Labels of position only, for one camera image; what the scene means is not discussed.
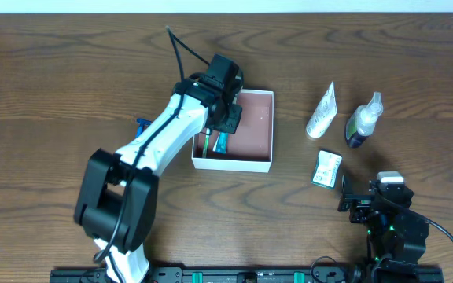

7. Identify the green and white toothbrush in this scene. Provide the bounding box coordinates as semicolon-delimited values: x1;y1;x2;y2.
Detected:
201;128;212;159

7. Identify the white cream tube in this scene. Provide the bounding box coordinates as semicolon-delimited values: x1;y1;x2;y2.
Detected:
305;82;337;139

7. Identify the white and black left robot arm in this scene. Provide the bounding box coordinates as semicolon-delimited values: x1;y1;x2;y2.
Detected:
74;54;244;282

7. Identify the green and white packet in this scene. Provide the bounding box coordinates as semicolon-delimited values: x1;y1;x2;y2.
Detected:
311;150;342;189

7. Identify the blue disposable razor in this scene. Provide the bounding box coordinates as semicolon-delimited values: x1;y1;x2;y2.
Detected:
135;118;152;138

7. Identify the white box with red interior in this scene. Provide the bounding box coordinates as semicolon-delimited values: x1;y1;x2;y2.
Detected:
191;89;274;173

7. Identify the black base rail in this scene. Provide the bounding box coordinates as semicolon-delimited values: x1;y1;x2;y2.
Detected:
50;266;444;283

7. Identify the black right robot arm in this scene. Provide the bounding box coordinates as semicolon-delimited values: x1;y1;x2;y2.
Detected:
337;171;429;265

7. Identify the teal toothpaste tube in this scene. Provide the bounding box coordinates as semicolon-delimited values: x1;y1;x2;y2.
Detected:
212;132;229;154

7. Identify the clear spray bottle dark liquid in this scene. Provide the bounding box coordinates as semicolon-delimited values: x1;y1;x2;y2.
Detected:
344;91;384;148

